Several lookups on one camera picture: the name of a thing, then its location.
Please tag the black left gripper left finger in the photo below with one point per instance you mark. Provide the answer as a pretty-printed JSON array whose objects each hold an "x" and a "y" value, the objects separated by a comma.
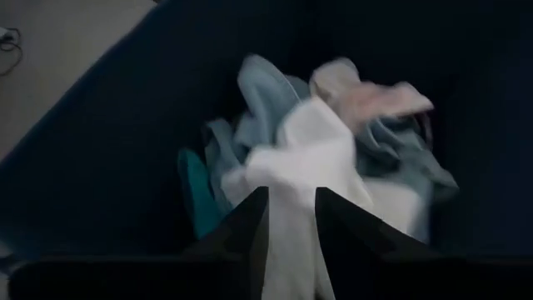
[{"x": 233, "y": 258}]

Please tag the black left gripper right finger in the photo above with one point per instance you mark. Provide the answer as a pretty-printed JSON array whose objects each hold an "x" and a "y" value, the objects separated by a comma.
[{"x": 366, "y": 266}]

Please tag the teal sock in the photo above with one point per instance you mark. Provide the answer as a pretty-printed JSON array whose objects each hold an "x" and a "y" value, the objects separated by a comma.
[{"x": 200, "y": 196}]

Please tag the white garment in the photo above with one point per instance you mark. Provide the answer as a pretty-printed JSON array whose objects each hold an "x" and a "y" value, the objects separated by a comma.
[{"x": 308, "y": 166}]

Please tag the light blue denim garment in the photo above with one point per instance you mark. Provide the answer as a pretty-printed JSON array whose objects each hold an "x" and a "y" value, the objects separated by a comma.
[{"x": 266, "y": 96}]

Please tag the pale pink garment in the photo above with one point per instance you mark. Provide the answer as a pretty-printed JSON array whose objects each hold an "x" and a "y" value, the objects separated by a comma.
[{"x": 366, "y": 100}]

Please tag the navy white striped basket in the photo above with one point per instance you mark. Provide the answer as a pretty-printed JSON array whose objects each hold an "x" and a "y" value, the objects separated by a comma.
[{"x": 125, "y": 146}]

